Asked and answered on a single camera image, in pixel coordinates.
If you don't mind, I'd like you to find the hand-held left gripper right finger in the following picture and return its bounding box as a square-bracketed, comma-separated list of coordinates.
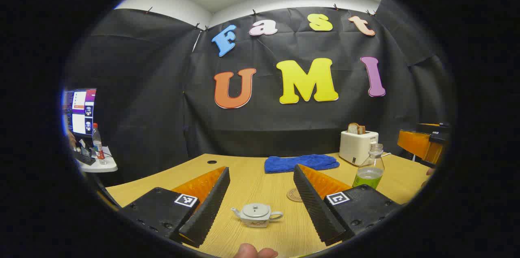
[293, 164, 403, 246]

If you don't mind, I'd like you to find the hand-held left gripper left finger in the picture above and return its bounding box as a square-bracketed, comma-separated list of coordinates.
[120, 166, 231, 249]

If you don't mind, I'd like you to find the round wooden coaster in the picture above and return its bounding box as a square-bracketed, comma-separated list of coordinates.
[286, 188, 304, 203]

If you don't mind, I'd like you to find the white teacup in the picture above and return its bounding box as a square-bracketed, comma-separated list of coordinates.
[231, 203, 284, 228]

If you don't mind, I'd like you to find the clear water bottle green label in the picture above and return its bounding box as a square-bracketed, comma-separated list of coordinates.
[352, 143, 386, 190]

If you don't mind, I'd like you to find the red-capped plastic bottle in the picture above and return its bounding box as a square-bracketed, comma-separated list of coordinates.
[91, 123, 107, 165]

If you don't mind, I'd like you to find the blue towel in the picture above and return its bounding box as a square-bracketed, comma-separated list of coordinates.
[264, 154, 340, 174]

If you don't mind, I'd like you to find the white toaster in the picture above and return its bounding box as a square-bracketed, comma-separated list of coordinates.
[339, 130, 379, 166]

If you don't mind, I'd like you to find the small white side table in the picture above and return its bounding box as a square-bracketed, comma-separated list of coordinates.
[75, 145, 118, 173]

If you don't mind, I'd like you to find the black keyboard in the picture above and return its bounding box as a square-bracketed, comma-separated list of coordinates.
[72, 149, 96, 166]

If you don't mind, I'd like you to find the computer monitor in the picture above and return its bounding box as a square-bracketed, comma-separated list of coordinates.
[62, 88, 97, 137]

